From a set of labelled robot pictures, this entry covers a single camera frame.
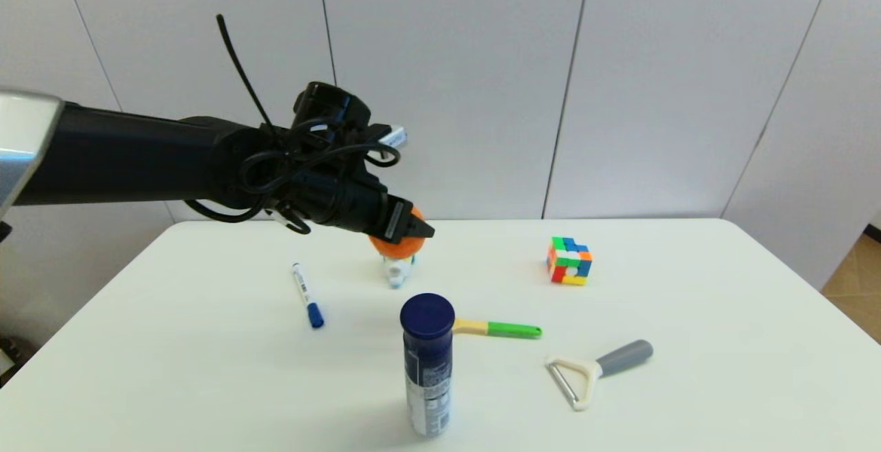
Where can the dark blue spray can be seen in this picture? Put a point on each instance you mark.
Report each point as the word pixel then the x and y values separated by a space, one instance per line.
pixel 427 362

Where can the orange fruit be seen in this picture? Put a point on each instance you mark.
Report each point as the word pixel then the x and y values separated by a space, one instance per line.
pixel 396 247

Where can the white marker blue cap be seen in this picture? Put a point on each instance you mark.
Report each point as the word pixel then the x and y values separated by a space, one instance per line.
pixel 306 295

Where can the colourful puzzle cube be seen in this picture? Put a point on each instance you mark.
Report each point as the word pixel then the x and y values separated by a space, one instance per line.
pixel 568 261

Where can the dark grey floor object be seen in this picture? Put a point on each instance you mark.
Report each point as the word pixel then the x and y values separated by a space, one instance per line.
pixel 8 356

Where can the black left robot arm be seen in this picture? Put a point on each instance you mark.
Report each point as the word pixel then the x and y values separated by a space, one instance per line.
pixel 138 159

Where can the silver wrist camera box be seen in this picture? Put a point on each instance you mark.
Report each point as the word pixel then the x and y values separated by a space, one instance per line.
pixel 394 138

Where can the yellow duck scooter toy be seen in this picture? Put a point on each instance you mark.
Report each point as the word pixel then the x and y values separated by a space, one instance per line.
pixel 396 272

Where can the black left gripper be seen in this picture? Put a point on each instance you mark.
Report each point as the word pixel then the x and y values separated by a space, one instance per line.
pixel 351 204

